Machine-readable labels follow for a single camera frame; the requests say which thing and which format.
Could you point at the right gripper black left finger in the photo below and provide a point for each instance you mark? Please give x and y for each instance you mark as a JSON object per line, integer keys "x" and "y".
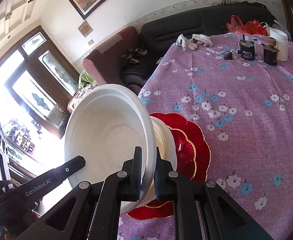
{"x": 91, "y": 211}

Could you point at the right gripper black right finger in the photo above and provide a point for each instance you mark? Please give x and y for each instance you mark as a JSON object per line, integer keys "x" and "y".
{"x": 203, "y": 210}

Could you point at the large red scalloped plate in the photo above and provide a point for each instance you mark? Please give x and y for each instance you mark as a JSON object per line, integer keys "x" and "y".
{"x": 161, "y": 209}

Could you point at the small red gold-rimmed plate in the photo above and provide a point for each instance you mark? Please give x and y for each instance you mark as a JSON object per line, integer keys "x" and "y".
{"x": 185, "y": 152}

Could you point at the cream ribbed paper bowl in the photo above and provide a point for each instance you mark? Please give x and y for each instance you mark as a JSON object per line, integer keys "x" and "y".
{"x": 164, "y": 139}

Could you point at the person's left hand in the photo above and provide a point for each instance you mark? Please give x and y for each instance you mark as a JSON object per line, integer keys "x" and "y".
{"x": 19, "y": 225}

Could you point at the leopard print blanket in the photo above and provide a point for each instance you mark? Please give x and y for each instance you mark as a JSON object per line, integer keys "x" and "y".
{"x": 79, "y": 95}

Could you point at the purple floral tablecloth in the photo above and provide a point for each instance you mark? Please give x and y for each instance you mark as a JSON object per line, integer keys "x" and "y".
{"x": 245, "y": 112}

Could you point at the dark wooden window door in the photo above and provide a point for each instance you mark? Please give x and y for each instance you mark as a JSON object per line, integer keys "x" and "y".
{"x": 44, "y": 83}

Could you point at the green cloth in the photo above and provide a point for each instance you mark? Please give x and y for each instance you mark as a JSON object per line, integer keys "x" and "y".
{"x": 84, "y": 79}

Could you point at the maroon armchair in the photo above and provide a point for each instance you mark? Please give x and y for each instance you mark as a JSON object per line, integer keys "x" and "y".
{"x": 104, "y": 62}

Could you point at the small black adapter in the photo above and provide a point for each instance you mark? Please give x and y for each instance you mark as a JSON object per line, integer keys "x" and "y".
{"x": 228, "y": 55}

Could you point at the dark brown motor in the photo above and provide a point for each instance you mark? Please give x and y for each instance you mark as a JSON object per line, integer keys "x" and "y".
{"x": 270, "y": 52}

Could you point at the black sofa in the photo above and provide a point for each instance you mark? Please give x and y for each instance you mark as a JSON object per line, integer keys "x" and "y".
{"x": 156, "y": 37}

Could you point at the red plastic bag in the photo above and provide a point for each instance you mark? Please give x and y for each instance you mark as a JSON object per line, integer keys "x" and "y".
{"x": 251, "y": 27}

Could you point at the white plastic jar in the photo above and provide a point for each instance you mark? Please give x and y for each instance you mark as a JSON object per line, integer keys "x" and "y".
{"x": 282, "y": 43}

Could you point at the small framed wall picture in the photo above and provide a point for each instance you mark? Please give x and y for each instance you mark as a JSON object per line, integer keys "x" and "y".
{"x": 85, "y": 29}

